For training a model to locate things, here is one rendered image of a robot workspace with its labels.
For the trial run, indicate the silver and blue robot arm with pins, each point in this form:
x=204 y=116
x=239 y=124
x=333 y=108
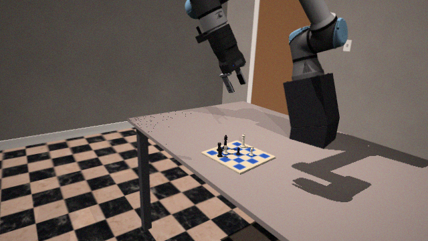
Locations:
x=327 y=32

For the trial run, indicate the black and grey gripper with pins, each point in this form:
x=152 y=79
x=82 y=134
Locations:
x=224 y=45

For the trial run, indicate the blue and cream chessboard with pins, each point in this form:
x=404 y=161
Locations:
x=239 y=163

